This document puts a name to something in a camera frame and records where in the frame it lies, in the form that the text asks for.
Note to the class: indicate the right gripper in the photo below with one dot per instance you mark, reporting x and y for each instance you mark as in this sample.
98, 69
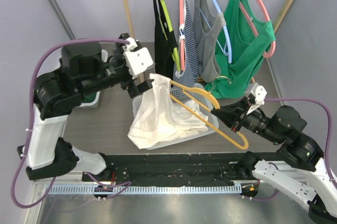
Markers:
237, 119

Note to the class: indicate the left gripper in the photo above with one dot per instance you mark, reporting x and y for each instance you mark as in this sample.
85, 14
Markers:
135, 89

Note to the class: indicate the lime green hanger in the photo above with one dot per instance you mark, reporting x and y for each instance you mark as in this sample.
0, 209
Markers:
169, 33

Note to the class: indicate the black tank top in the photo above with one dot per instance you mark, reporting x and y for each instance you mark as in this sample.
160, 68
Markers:
164, 64

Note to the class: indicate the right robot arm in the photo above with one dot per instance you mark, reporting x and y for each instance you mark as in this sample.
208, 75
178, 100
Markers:
296, 149

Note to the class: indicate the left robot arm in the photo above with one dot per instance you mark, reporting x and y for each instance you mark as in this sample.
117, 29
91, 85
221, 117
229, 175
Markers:
64, 76

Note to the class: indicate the striped blue white tank top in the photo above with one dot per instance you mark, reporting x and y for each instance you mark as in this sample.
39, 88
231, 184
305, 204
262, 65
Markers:
191, 73

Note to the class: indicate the green tank top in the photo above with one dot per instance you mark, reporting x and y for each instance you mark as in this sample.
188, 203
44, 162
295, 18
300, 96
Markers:
249, 38

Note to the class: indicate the grey tank top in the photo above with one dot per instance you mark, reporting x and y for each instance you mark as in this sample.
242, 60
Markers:
208, 68

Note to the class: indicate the coral pink hanger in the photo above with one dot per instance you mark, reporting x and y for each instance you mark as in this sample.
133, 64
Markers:
182, 51

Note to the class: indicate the light blue hanger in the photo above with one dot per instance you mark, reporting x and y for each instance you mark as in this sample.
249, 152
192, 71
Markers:
211, 29

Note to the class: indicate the pink plastic hanger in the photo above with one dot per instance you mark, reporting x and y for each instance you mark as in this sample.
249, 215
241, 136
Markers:
260, 5

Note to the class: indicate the white centre laundry basket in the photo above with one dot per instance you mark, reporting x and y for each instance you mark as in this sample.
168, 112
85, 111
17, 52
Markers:
181, 98

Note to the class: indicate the white laundry basket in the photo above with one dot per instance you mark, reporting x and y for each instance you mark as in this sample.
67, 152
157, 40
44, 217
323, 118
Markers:
181, 98
104, 55

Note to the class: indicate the white left laundry basket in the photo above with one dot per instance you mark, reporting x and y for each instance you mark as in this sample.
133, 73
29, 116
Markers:
104, 55

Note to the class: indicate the green cloth in basket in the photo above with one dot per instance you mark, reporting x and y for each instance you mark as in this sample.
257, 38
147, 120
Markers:
90, 98

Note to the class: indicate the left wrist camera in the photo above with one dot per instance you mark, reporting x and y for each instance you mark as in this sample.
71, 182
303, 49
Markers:
138, 59

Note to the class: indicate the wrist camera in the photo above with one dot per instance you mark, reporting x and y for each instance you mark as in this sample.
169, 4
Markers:
138, 59
259, 93

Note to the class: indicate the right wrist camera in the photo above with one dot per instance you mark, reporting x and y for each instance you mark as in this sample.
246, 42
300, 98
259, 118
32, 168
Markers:
259, 93

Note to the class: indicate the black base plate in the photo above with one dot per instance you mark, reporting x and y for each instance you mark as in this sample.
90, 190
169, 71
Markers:
176, 170

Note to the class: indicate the slotted cable duct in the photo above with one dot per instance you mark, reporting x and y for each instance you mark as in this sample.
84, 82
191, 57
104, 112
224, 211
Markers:
133, 190

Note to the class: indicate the grey corner frame post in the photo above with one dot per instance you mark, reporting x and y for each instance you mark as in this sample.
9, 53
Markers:
61, 18

